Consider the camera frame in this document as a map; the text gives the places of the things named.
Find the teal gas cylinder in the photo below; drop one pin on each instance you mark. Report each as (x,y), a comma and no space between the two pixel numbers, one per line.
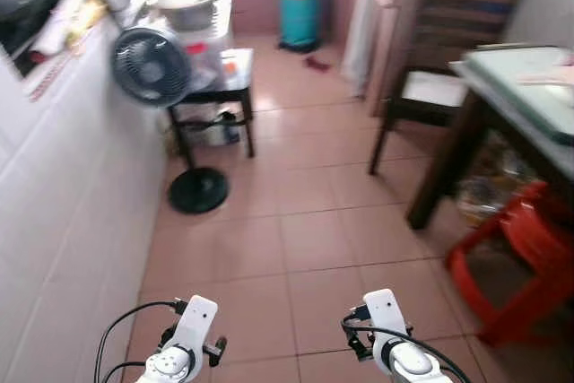
(300,11)

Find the black metal side table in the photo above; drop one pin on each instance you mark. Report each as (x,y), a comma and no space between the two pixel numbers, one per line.
(235,78)

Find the small red floor item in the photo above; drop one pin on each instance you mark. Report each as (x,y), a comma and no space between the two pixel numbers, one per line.
(317,64)

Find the large steel cooking pot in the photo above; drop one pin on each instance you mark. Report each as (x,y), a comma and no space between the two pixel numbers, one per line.
(184,2)

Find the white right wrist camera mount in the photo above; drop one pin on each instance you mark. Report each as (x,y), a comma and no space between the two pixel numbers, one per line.
(386,316)

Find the black standing fan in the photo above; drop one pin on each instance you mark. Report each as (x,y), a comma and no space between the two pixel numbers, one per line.
(151,65)

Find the white plastic scoop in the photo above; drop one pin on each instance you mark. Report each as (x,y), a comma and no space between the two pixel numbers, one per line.
(552,78)

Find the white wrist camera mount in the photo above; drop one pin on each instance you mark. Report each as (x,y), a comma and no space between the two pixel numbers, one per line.
(386,316)
(197,320)

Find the dark wooden chair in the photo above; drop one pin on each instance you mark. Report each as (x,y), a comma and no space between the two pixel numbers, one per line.
(448,42)

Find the red plastic stool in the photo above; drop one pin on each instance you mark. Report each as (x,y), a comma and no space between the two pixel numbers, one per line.
(529,248)

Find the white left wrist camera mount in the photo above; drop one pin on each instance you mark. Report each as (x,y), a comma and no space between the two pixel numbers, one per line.
(197,320)

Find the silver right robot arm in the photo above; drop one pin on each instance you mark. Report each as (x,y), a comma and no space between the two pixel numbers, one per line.
(413,363)

